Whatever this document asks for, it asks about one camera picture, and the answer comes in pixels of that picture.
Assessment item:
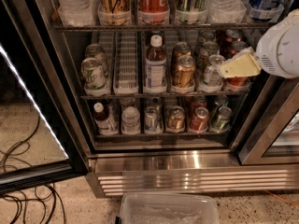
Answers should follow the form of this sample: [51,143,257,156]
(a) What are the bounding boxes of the gold can bottom shelf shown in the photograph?
[167,106,185,132]

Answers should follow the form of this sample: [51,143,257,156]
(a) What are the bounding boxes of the green 7up can front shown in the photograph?
[81,58,107,96]

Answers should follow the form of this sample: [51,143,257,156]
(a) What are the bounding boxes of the white-green can rear middle shelf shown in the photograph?
[197,41,220,66]

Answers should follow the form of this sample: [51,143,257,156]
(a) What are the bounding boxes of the top wire shelf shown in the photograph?
[53,22,275,32]

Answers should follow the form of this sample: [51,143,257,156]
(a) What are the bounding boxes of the gold can front middle shelf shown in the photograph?
[171,55,196,93]

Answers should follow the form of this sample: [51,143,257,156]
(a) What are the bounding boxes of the white-green can shelf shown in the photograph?
[197,41,220,66]
[199,54,225,92]

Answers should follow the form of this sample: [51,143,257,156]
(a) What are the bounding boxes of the black cables on floor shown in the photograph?
[0,114,67,224]

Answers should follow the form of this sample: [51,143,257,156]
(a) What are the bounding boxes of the right steel fridge door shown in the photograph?
[232,76,299,165]

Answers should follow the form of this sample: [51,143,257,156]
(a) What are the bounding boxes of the red can rear middle shelf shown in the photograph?
[220,29,242,47]

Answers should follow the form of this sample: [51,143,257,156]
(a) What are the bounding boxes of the clear water bottle top left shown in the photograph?
[58,0,94,27]

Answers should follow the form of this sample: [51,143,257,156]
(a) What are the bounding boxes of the brown tea bottle middle shelf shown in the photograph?
[144,35,167,93]

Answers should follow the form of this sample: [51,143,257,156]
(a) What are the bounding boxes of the orange cable on floor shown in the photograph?
[264,189,299,207]

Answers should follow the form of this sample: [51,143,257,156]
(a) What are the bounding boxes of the red can front middle shelf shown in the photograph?
[227,77,250,91]

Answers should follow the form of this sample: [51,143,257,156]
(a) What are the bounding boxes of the white-green can front middle shelf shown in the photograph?
[199,54,225,92]

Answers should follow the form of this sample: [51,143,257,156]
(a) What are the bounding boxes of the silver can bottom shelf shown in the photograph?
[144,106,162,134]

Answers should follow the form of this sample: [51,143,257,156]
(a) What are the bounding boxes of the clear water bottle top right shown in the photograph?
[206,0,246,23]

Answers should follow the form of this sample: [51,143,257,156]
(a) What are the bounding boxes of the red coca-cola can top shelf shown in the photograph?
[139,0,168,24]

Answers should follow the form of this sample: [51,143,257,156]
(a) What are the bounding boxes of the red can bottom shelf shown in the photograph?
[189,107,209,133]

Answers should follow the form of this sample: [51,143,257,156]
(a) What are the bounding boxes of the gold can rear middle shelf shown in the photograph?
[172,42,192,63]

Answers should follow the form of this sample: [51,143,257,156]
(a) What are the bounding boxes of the open glass fridge door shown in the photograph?
[0,0,89,194]

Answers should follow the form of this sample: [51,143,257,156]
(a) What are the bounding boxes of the silver can behind 7up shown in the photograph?
[85,44,109,77]

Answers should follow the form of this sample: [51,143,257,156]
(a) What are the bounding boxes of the brown tea bottle bottom shelf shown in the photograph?
[93,103,118,135]

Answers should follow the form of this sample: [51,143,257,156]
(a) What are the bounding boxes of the steel fridge base grille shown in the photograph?
[86,150,299,198]

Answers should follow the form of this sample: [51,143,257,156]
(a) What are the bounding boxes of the green can bottom shelf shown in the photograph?
[210,106,233,133]

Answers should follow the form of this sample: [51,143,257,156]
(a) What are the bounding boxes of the gold soda can top shelf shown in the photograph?
[98,0,131,26]

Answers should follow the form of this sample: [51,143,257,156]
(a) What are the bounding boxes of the wire shelf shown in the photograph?
[53,22,275,32]
[80,91,248,100]

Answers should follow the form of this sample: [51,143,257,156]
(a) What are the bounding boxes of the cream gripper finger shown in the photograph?
[217,47,262,78]

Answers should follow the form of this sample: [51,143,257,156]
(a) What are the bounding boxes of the clear water bottle bottom shelf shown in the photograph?
[121,106,140,135]

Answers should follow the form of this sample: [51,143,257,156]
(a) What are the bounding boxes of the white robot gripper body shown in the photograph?
[255,9,299,78]

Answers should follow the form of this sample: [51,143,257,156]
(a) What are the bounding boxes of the middle wire shelf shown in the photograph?
[80,91,248,100]

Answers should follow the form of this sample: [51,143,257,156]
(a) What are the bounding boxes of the brown tea bottle shelf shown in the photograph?
[93,103,118,135]
[144,35,167,93]

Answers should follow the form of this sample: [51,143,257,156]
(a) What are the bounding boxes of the green striped can top shelf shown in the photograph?
[174,0,207,24]

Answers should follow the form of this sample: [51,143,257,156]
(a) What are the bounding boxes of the clear plastic bin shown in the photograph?
[114,192,220,224]

